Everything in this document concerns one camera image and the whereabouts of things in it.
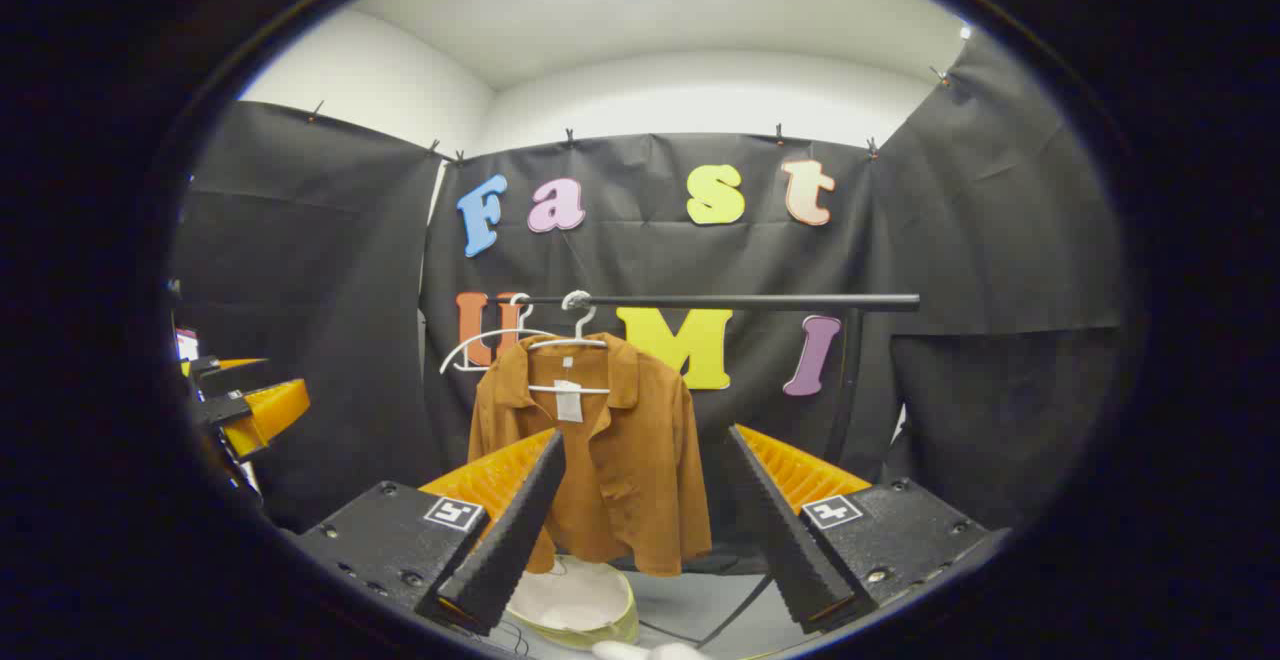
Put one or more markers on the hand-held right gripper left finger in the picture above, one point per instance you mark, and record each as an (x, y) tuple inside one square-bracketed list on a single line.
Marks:
[(510, 540)]

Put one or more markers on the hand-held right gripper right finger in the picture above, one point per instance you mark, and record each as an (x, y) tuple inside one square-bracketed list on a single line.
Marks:
[(790, 540)]

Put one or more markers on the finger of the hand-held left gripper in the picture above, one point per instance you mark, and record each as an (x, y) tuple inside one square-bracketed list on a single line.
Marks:
[(275, 410), (240, 364)]

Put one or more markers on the white round laundry hamper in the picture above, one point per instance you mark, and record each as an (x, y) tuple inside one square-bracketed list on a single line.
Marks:
[(575, 600)]

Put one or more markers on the brown shirt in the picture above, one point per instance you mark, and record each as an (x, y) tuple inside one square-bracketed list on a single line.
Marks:
[(640, 460)]

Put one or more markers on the white hanger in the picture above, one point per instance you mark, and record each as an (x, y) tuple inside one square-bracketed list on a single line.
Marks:
[(520, 330), (597, 390)]

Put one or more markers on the white rounded object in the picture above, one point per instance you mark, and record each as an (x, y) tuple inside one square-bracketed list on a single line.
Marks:
[(650, 652)]

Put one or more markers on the black backdrop cloth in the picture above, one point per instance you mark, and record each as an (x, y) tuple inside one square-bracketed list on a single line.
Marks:
[(640, 260)]

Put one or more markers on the black clothes rail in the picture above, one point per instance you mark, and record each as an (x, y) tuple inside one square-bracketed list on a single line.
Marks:
[(760, 302)]

